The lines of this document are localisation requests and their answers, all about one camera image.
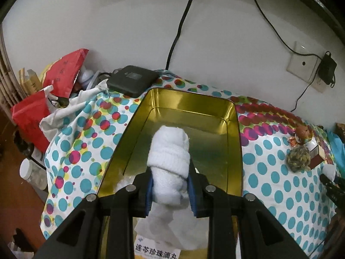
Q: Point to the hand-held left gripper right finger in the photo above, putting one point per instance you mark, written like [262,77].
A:
[192,197]

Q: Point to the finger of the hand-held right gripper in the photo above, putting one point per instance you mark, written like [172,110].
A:
[333,198]
[330,180]

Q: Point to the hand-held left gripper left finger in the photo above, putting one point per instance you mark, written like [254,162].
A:
[149,194]

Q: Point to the white plastic bag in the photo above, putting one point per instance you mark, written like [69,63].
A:
[329,170]

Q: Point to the small brown box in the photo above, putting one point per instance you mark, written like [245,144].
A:
[318,153]

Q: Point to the white towel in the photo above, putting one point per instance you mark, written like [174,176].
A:
[169,164]

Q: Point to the camouflage fabric ball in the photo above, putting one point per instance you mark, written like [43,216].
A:
[297,159]

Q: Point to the brown toy figurine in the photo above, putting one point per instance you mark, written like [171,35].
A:
[302,135]

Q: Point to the gold metal tin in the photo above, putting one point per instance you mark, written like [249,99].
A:
[188,118]

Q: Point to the blue cloth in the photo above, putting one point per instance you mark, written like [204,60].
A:
[337,143]

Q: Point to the polka dot cloth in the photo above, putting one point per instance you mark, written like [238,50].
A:
[269,167]

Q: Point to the black power adapter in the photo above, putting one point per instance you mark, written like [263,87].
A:
[327,67]

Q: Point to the black router box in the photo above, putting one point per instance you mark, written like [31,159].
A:
[132,79]

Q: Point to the white plastic jar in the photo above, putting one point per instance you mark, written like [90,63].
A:
[31,172]

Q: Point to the white round container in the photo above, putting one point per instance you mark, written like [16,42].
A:
[86,77]

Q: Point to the red paper bag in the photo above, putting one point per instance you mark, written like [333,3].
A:
[63,70]
[29,118]

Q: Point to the yellow cardboard boxes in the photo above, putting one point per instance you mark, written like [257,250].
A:
[29,82]

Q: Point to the beige curtain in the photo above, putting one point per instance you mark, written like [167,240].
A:
[6,72]

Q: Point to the white wall socket plate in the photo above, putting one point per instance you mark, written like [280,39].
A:
[302,67]

